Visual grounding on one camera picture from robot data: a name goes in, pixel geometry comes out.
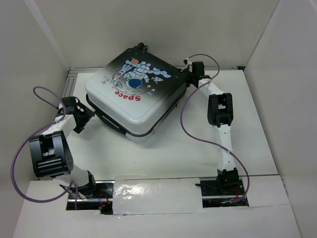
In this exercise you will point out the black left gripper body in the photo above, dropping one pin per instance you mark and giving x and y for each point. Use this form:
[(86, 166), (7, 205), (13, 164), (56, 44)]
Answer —
[(82, 115)]

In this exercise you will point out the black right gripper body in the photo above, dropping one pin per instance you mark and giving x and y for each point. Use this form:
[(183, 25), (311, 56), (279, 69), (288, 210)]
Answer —
[(191, 76)]

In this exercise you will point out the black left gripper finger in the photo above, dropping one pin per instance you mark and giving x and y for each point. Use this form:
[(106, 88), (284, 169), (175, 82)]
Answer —
[(80, 123), (83, 110)]

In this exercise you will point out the grey-lined suitcase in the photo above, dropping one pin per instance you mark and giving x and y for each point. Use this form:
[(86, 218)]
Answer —
[(135, 92)]

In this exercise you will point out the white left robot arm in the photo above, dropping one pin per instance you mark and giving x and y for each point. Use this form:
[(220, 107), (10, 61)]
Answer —
[(50, 152)]

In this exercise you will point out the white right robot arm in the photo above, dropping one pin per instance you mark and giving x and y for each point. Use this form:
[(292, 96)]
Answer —
[(220, 117)]

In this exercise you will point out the white taped cover sheet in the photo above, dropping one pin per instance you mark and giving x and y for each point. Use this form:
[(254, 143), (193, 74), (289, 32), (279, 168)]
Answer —
[(157, 196)]

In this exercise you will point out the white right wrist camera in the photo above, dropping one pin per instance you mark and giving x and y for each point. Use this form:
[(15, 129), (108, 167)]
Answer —
[(187, 65)]

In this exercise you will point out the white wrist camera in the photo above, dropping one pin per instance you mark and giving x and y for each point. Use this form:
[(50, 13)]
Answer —
[(60, 113), (187, 65)]

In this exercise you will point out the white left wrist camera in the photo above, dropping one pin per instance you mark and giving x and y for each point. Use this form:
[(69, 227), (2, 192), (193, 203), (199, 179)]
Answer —
[(60, 113)]

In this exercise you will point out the aluminium frame rail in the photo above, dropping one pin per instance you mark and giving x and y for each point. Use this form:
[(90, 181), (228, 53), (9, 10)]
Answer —
[(76, 80)]

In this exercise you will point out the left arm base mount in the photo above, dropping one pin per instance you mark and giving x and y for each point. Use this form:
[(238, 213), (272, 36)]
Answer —
[(99, 199)]

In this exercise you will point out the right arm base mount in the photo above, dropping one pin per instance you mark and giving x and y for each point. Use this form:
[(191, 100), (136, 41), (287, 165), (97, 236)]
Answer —
[(213, 196)]

